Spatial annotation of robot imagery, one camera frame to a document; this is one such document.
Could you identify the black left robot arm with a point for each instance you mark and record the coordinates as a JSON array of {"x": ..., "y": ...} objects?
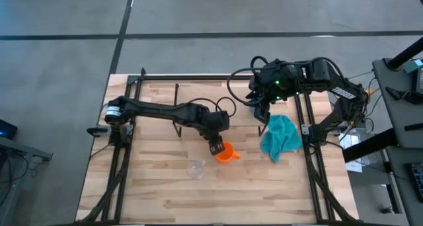
[{"x": 158, "y": 110}]

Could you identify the black keyboard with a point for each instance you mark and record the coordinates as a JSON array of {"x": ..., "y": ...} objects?
[{"x": 418, "y": 183}]

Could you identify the grey side cart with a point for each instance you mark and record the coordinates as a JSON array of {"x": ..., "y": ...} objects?
[{"x": 16, "y": 153}]

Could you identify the black handheld device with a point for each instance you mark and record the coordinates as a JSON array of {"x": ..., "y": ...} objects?
[{"x": 403, "y": 95}]

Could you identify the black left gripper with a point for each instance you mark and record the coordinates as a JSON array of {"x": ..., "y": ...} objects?
[{"x": 216, "y": 123}]

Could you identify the white paper sheets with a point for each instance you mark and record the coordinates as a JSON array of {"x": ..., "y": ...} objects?
[{"x": 353, "y": 153}]

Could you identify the black monitor pole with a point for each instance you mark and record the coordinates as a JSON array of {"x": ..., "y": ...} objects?
[{"x": 406, "y": 55}]

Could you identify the small teal box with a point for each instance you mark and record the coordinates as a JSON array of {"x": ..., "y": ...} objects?
[{"x": 413, "y": 65}]

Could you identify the black desk support beam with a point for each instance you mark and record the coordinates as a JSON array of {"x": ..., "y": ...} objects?
[{"x": 370, "y": 145}]

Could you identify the teal cloth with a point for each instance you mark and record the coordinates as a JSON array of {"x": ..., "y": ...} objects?
[{"x": 281, "y": 136}]

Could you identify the dark desk top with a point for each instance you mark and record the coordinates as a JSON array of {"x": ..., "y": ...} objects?
[{"x": 400, "y": 120}]

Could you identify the orange plastic mug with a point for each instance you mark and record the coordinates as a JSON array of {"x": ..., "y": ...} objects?
[{"x": 226, "y": 155}]

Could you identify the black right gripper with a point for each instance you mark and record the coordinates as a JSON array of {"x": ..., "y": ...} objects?
[{"x": 269, "y": 84}]

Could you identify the black desk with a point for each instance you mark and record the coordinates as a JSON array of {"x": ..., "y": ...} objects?
[{"x": 406, "y": 206}]

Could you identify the clear plastic cup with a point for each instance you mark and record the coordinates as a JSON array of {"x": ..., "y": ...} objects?
[{"x": 196, "y": 169}]

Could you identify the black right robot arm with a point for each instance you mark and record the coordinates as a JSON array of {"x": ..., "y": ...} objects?
[{"x": 333, "y": 87}]

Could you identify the black aluminium table frame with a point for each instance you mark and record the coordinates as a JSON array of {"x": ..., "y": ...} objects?
[{"x": 165, "y": 77}]

